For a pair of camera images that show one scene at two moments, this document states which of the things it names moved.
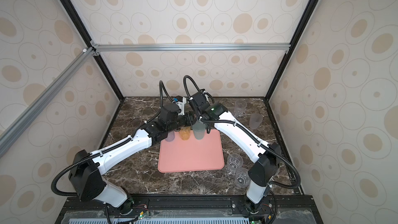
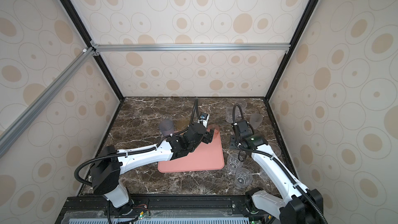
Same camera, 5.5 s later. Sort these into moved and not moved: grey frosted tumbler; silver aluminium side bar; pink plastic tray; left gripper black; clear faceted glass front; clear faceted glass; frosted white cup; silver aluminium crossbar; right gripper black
Moved: right gripper black; left gripper black; grey frosted tumbler
Not moved: silver aluminium side bar; clear faceted glass; silver aluminium crossbar; pink plastic tray; frosted white cup; clear faceted glass front
